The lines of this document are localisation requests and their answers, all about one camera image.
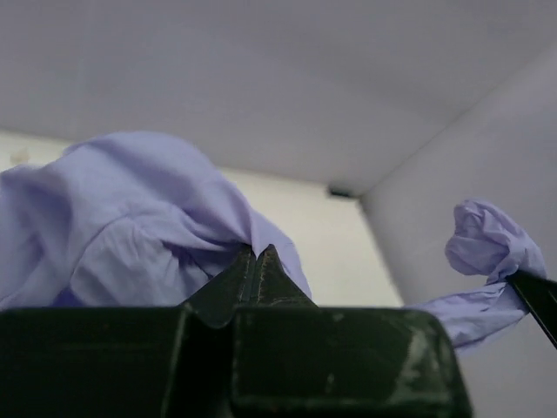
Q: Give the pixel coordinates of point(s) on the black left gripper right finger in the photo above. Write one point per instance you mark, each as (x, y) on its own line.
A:
(291, 358)

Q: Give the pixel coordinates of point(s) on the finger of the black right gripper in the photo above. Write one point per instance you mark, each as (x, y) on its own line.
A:
(539, 295)

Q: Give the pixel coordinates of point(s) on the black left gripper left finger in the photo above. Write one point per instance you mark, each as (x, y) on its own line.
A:
(124, 362)

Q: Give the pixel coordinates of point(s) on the lavender zip-up hooded jacket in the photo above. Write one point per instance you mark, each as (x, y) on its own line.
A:
(143, 219)

